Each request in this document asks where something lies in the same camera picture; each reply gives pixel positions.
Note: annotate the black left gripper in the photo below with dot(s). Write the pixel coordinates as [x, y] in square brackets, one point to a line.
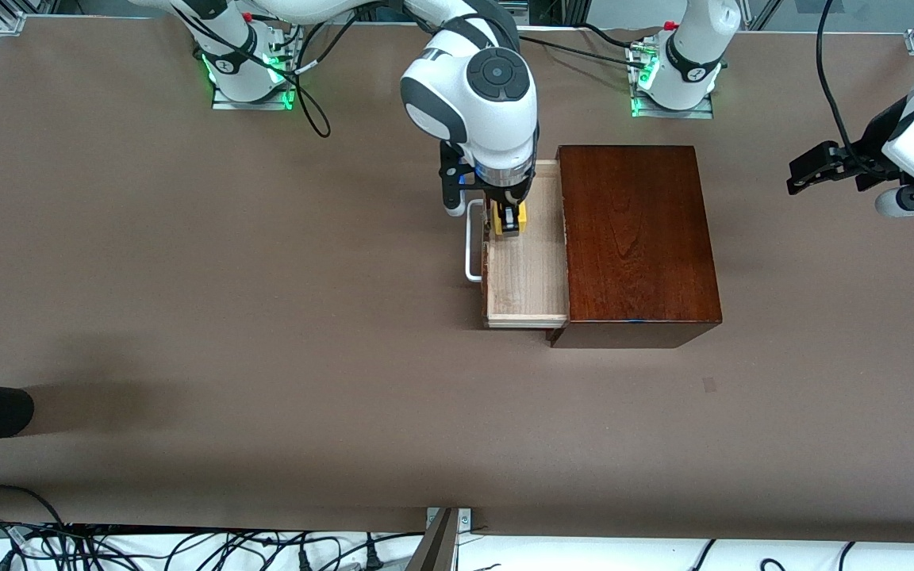
[876, 140]

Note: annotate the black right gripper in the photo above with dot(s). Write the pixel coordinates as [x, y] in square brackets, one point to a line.
[502, 200]

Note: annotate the yellow cube block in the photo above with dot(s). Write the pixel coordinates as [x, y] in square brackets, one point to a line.
[497, 223]

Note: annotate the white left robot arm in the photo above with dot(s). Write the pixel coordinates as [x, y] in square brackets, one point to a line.
[691, 63]

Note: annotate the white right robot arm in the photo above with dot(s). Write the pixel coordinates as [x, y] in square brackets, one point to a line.
[489, 111]

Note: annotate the dark brown wooden cabinet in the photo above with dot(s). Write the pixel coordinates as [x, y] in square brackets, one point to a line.
[639, 238]

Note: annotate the grey metal beam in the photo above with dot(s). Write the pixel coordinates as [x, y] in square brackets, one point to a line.
[435, 551]

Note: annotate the black power plug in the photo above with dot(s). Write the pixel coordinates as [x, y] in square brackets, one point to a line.
[305, 559]
[373, 559]

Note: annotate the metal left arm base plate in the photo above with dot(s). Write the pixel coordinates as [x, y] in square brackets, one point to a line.
[671, 113]

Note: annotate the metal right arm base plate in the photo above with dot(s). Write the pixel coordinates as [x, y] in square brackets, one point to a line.
[251, 105]

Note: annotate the small metal corner bracket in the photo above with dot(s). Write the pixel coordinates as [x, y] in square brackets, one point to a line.
[465, 519]

